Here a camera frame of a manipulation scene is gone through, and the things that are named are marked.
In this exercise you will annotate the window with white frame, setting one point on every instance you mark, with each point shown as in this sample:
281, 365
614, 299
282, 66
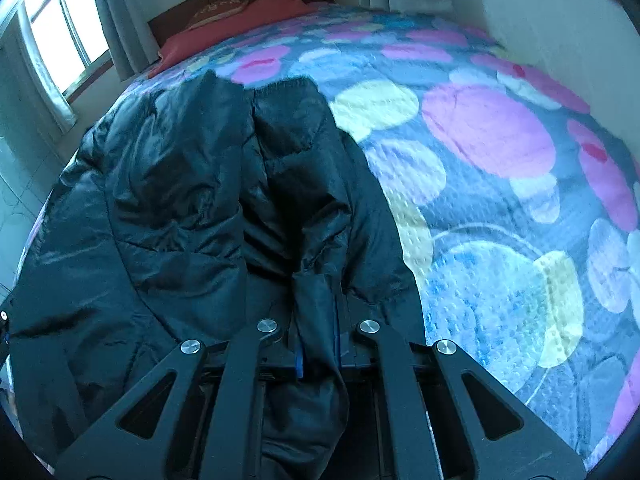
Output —
65, 25

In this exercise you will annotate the floral circle-print bed quilt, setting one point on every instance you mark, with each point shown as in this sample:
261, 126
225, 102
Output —
500, 210

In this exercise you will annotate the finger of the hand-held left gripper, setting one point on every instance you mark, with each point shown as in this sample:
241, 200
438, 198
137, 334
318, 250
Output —
4, 325

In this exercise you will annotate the small brown cushion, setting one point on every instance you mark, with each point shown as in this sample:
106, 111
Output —
217, 10

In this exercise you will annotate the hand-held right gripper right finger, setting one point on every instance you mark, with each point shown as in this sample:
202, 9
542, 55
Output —
395, 385

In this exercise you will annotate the white sheer curtain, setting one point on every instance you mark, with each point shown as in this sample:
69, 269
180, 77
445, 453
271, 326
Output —
50, 85

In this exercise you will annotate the black puffer jacket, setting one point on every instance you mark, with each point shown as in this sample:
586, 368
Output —
175, 210

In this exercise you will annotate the red pillow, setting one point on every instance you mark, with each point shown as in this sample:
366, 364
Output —
200, 40

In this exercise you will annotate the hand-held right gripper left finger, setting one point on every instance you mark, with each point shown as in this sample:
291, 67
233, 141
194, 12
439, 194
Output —
245, 385

